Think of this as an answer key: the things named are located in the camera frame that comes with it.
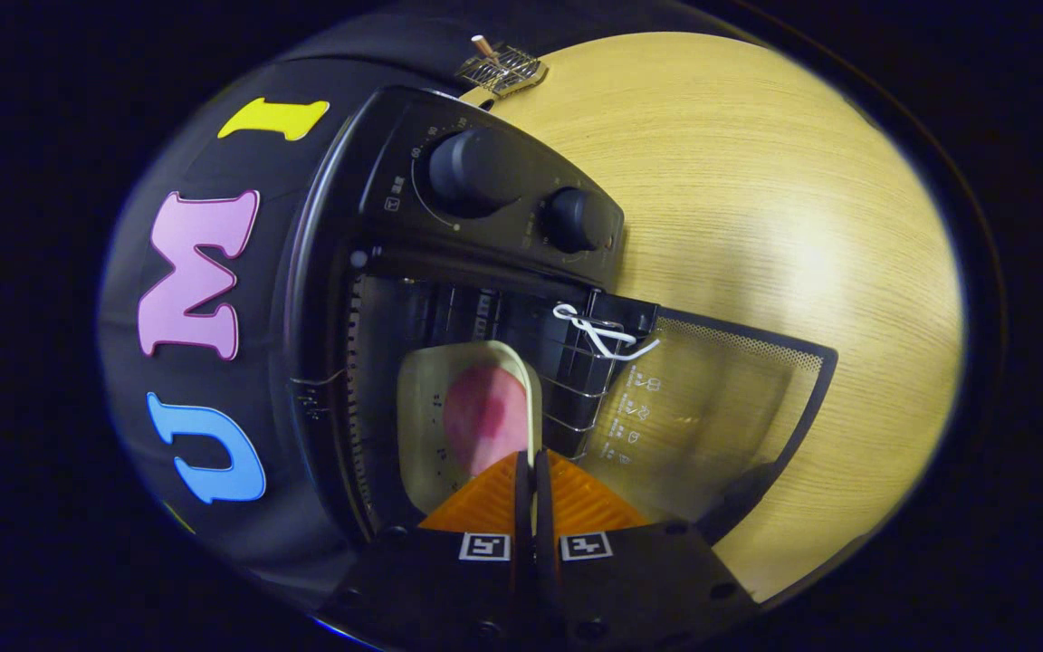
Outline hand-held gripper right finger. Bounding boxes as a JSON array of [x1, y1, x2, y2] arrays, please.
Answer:
[[535, 448, 758, 649]]

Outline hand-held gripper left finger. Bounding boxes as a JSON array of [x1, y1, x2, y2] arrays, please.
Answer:
[[318, 451, 537, 649]]

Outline cream square plate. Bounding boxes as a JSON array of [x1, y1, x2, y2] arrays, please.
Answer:
[[397, 340, 544, 517]]

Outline pink round ham slice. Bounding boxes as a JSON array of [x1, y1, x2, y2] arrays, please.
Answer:
[[443, 366, 530, 478]]

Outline black toaster oven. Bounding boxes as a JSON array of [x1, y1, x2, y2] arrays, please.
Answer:
[[284, 86, 839, 555]]

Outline white string loop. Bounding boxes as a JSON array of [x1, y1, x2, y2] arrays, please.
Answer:
[[553, 303, 662, 362]]

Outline small wire basket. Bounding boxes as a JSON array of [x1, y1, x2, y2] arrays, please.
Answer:
[[456, 34, 550, 98]]

